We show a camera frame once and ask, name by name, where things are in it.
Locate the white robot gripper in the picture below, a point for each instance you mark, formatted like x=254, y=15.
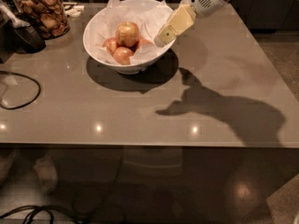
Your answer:
x=182, y=19

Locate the red-yellow apple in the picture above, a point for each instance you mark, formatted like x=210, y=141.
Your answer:
x=127, y=34

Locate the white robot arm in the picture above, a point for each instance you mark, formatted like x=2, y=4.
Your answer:
x=257, y=14

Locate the white paper bowl liner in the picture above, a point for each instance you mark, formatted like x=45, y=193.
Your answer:
x=104, y=24

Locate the right red apple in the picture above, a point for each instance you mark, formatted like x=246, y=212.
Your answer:
x=141, y=42

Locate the white ceramic bowl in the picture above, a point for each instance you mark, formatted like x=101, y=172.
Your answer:
x=142, y=59

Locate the left red apple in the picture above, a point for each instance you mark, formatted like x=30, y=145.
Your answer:
x=111, y=44

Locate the small white items on table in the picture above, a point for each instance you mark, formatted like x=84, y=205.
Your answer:
x=73, y=11

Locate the glass jar of chips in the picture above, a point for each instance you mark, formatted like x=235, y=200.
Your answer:
x=47, y=15

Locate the black appliance with handle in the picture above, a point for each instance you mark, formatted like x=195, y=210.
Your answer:
x=25, y=37

